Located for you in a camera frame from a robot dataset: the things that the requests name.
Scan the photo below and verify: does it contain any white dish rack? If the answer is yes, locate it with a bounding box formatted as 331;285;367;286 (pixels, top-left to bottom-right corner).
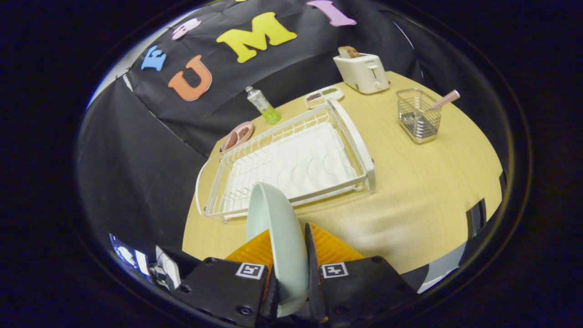
195;98;376;224

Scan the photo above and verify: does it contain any pink divided plate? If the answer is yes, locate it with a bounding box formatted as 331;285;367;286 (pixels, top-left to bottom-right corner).
221;121;254;153

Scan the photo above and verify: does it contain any clear bottle with green liquid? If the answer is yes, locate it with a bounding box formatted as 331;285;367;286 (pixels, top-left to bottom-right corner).
246;87;281;125

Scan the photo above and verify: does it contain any white divided food tray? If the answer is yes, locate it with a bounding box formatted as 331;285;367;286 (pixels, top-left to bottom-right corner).
304;85;344;109

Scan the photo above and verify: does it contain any pale green plate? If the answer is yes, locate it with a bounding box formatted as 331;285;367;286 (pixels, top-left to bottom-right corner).
246;182;309;318

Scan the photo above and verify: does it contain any metal wire basket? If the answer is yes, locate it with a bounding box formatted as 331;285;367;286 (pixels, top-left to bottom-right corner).
396;88;442;144

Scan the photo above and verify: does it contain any pink striped handle spoon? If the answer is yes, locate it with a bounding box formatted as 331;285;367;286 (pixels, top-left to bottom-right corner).
426;90;460;112

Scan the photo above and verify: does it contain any black backdrop cloth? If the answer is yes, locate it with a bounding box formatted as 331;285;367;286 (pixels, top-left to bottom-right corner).
75;0;508;260

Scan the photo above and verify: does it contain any cream toaster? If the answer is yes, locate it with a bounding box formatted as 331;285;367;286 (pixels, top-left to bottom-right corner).
333;52;390;95

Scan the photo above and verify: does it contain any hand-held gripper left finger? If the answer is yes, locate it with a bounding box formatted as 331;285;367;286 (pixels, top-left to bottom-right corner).
171;230;280;328

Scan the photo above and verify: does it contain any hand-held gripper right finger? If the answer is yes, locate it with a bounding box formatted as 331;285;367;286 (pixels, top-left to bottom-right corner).
304;223;418;326

